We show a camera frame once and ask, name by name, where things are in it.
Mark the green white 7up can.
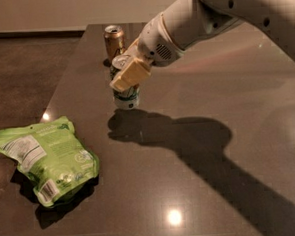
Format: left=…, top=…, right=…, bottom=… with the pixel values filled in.
left=110, top=55, right=140, bottom=110

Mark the gold brown soda can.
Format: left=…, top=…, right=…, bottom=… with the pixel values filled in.
left=103, top=25, right=125, bottom=61

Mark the green rice chip bag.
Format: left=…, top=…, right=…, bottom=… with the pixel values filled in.
left=0, top=116, right=100, bottom=208

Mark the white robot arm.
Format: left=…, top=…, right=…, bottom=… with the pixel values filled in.
left=110, top=0, right=295, bottom=92

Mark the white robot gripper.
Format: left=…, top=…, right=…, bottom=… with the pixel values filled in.
left=110, top=12, right=185, bottom=93

